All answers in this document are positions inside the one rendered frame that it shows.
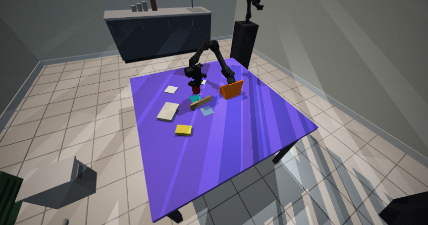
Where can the tan wooden flat bar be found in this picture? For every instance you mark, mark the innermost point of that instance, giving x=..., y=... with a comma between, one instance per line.
x=200, y=102

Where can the yellow rectangular block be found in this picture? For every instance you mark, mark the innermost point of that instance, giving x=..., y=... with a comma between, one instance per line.
x=184, y=130

